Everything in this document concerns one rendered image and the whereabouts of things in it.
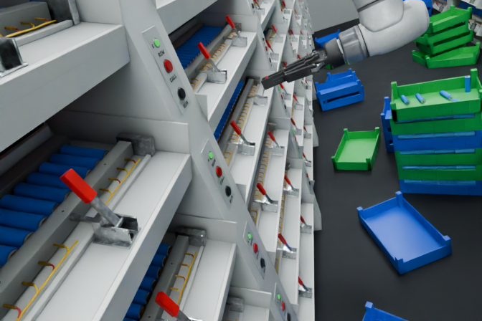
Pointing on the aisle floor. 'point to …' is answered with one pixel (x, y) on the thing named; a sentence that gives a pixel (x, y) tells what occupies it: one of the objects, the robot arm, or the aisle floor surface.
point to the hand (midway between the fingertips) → (274, 79)
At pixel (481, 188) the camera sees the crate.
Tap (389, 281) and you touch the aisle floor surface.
